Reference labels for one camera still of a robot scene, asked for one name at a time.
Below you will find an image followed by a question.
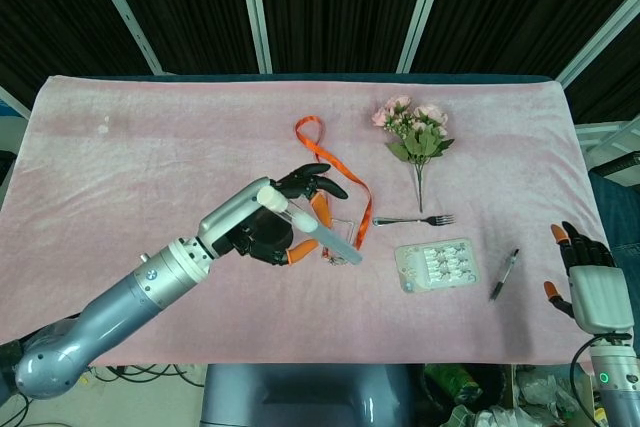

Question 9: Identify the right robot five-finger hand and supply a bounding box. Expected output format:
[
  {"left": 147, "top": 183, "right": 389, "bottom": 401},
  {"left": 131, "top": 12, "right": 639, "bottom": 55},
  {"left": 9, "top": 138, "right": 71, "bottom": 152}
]
[{"left": 543, "top": 220, "right": 634, "bottom": 334}]

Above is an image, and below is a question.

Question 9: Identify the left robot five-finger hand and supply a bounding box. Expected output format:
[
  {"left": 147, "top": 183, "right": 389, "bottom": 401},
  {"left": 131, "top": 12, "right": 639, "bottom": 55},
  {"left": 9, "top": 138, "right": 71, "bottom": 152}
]
[{"left": 196, "top": 162, "right": 350, "bottom": 267}]

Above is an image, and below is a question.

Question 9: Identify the clear tube with white cap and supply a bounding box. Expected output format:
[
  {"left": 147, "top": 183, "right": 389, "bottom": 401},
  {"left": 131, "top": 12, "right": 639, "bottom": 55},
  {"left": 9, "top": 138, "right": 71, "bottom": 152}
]
[{"left": 257, "top": 185, "right": 364, "bottom": 266}]

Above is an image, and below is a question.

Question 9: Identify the blue fabric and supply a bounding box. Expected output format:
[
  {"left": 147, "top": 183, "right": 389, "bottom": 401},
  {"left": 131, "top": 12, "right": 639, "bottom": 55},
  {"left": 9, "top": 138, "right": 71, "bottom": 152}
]
[{"left": 589, "top": 166, "right": 640, "bottom": 268}]

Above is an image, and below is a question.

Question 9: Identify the black pen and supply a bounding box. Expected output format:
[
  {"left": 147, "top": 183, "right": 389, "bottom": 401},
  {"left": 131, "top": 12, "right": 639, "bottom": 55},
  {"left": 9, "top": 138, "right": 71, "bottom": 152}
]
[{"left": 488, "top": 248, "right": 520, "bottom": 303}]

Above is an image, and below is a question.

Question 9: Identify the pink plush table cloth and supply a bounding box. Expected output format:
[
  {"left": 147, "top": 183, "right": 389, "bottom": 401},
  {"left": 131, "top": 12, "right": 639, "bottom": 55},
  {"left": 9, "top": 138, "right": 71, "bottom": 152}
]
[{"left": 0, "top": 74, "right": 609, "bottom": 367}]

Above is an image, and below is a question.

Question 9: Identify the crumpled clear plastic bag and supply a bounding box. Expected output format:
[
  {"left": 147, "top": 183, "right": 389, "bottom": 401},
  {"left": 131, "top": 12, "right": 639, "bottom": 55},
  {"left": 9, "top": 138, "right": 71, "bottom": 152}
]
[{"left": 444, "top": 366, "right": 601, "bottom": 427}]

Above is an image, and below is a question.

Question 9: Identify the clear badge holder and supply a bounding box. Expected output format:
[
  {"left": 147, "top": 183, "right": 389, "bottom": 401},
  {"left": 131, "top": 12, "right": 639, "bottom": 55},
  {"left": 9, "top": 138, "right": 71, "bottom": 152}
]
[{"left": 329, "top": 217, "right": 362, "bottom": 261}]

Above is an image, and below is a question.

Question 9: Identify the black bin with green bag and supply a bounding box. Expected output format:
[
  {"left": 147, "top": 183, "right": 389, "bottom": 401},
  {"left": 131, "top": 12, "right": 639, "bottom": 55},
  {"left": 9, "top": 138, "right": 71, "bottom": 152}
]
[{"left": 423, "top": 361, "right": 506, "bottom": 406}]

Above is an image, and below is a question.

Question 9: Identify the grey metal rack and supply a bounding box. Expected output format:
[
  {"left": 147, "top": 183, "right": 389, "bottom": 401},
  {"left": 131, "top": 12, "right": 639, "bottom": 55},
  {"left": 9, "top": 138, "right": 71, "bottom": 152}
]
[{"left": 574, "top": 116, "right": 640, "bottom": 188}]

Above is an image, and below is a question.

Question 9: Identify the pill blister pack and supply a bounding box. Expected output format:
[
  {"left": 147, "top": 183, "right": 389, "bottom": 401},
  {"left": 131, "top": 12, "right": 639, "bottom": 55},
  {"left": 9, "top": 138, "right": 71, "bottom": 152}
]
[{"left": 393, "top": 238, "right": 481, "bottom": 294}]

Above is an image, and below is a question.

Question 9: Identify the silver metal fork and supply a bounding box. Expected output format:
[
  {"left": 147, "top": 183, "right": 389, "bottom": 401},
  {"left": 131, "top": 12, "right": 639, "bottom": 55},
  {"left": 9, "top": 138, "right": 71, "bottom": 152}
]
[{"left": 372, "top": 214, "right": 457, "bottom": 227}]

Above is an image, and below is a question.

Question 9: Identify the grey robot torso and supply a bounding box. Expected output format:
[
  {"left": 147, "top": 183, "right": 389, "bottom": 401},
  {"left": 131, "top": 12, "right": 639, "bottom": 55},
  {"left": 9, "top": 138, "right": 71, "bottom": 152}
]
[{"left": 199, "top": 364, "right": 416, "bottom": 427}]

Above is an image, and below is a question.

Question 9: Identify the pink artificial flower bouquet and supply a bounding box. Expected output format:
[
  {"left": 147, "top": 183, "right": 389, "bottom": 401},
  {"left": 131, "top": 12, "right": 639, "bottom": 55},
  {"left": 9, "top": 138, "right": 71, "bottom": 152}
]
[{"left": 371, "top": 95, "right": 455, "bottom": 213}]

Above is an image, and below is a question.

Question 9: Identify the black curtain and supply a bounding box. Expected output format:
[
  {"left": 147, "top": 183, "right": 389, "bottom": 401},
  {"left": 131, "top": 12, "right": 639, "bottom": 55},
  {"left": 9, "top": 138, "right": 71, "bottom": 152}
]
[{"left": 0, "top": 0, "right": 640, "bottom": 123}]

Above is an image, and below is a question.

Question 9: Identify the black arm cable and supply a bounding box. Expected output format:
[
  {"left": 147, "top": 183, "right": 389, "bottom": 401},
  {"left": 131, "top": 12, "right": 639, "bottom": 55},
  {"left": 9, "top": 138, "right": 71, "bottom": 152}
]
[{"left": 571, "top": 336, "right": 609, "bottom": 427}]

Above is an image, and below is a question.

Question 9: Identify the orange lanyard with metal clip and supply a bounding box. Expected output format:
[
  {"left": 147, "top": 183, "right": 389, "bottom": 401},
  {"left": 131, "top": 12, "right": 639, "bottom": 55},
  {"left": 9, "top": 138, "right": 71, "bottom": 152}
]
[{"left": 293, "top": 115, "right": 374, "bottom": 264}]

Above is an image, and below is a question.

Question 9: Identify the black floor cable bundle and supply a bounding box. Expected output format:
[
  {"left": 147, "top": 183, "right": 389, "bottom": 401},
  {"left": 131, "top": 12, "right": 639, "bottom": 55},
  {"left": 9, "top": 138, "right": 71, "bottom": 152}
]
[{"left": 84, "top": 364, "right": 206, "bottom": 389}]

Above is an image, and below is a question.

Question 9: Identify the white metal frame post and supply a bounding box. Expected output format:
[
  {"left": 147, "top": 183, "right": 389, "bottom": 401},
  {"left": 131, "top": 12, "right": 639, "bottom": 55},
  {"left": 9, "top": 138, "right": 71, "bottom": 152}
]
[
  {"left": 558, "top": 0, "right": 640, "bottom": 91},
  {"left": 398, "top": 0, "right": 453, "bottom": 74},
  {"left": 236, "top": 0, "right": 274, "bottom": 74},
  {"left": 81, "top": 0, "right": 164, "bottom": 76}
]

